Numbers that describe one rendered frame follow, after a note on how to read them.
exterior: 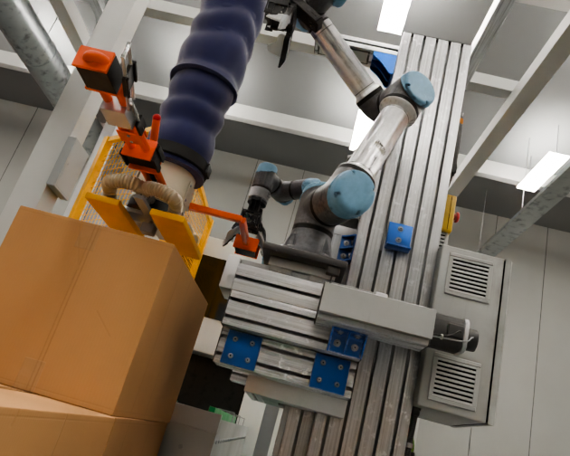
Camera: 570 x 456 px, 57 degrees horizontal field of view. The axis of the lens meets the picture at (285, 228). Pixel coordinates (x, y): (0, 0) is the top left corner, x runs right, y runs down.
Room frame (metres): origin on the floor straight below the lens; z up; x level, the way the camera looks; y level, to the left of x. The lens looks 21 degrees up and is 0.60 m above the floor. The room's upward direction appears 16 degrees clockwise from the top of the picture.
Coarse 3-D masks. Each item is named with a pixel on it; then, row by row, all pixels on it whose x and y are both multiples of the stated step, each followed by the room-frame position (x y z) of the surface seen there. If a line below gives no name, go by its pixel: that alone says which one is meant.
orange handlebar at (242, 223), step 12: (84, 60) 0.90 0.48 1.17; (96, 60) 0.89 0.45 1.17; (108, 60) 0.90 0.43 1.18; (108, 96) 1.02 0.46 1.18; (120, 96) 1.00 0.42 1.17; (120, 132) 1.16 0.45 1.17; (132, 132) 1.20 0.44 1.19; (144, 132) 1.18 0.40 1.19; (132, 144) 1.23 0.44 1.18; (144, 144) 1.21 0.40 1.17; (192, 204) 1.56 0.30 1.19; (216, 216) 1.57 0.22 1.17; (228, 216) 1.55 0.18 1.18; (240, 216) 1.55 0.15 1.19; (240, 228) 1.62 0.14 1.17
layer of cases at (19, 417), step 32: (0, 384) 1.24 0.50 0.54; (0, 416) 0.71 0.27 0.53; (32, 416) 0.80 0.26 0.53; (64, 416) 0.92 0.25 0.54; (96, 416) 1.08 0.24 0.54; (0, 448) 0.75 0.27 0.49; (32, 448) 0.84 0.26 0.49; (64, 448) 0.97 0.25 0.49; (96, 448) 1.15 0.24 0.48; (128, 448) 1.41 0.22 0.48
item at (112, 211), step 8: (88, 192) 1.38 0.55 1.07; (88, 200) 1.40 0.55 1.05; (96, 200) 1.38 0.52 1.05; (104, 200) 1.38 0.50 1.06; (112, 200) 1.38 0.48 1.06; (96, 208) 1.45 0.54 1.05; (104, 208) 1.43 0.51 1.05; (112, 208) 1.41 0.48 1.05; (120, 208) 1.40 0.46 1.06; (104, 216) 1.51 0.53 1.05; (112, 216) 1.49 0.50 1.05; (120, 216) 1.46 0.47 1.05; (128, 216) 1.48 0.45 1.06; (112, 224) 1.57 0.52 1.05; (120, 224) 1.55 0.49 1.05; (128, 224) 1.52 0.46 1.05; (136, 224) 1.56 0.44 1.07; (128, 232) 1.60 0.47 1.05; (136, 232) 1.58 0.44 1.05
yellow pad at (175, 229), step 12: (156, 216) 1.37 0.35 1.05; (168, 216) 1.36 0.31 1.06; (180, 216) 1.36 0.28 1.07; (168, 228) 1.45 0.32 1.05; (180, 228) 1.42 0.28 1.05; (168, 240) 1.56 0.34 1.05; (180, 240) 1.53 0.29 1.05; (192, 240) 1.51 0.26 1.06; (180, 252) 1.67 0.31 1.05; (192, 252) 1.63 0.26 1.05
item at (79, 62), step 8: (80, 48) 0.90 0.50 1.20; (88, 48) 0.90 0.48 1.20; (96, 48) 0.90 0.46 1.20; (80, 56) 0.90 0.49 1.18; (112, 56) 0.90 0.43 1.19; (72, 64) 0.91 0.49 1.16; (80, 64) 0.90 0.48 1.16; (88, 64) 0.90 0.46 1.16; (96, 64) 0.90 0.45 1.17; (112, 64) 0.91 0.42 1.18; (80, 72) 0.93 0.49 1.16; (88, 72) 0.92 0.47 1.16; (96, 72) 0.91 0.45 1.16; (104, 72) 0.90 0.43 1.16; (112, 72) 0.92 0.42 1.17; (120, 72) 0.95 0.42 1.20; (88, 80) 0.95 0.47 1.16; (96, 80) 0.94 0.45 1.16; (104, 80) 0.93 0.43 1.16; (112, 80) 0.93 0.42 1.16; (120, 80) 0.96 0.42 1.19; (88, 88) 0.98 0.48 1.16; (96, 88) 0.97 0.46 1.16; (104, 88) 0.96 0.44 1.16; (112, 88) 0.95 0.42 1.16; (120, 88) 0.98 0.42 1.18
